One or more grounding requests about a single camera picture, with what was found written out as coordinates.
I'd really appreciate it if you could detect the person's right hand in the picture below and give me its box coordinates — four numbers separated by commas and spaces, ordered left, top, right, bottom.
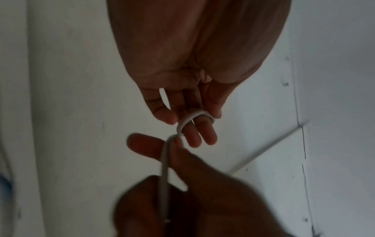
112, 133, 295, 237

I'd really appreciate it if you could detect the person's left hand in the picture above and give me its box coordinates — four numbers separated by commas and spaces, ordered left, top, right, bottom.
106, 0, 295, 149

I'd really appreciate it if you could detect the thick white cable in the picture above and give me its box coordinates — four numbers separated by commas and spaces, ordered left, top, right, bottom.
158, 110, 217, 224

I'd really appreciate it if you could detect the blue cable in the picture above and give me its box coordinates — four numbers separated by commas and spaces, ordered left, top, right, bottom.
0, 172, 14, 204

